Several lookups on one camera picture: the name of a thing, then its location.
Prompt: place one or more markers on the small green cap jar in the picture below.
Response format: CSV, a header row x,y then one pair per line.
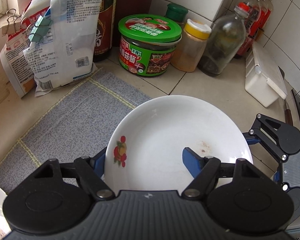
x,y
177,13

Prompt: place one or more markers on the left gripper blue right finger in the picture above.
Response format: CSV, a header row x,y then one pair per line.
x,y
204,171

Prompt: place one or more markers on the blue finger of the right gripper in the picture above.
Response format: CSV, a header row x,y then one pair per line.
x,y
251,138

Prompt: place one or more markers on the green lid sauce jar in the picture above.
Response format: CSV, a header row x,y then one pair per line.
x,y
147,43

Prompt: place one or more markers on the white blue clipped bag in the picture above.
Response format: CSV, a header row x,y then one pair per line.
x,y
62,44

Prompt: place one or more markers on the red white clipped bag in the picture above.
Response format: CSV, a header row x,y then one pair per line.
x,y
12,58

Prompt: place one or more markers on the glass bottle red cap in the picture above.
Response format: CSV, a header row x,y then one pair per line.
x,y
227,35

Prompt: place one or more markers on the red label oil bottle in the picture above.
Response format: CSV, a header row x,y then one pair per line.
x,y
259,13

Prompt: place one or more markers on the white plastic seasoning box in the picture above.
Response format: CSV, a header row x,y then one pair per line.
x,y
263,79

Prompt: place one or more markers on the yellow cap spice jar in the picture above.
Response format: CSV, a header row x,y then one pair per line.
x,y
191,47

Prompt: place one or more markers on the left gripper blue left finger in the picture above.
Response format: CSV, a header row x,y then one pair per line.
x,y
89,172

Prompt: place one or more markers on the dark soy sauce bottle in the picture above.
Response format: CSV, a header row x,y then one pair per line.
x,y
104,33

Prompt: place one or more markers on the grey teal checked towel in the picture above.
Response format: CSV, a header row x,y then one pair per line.
x,y
80,124

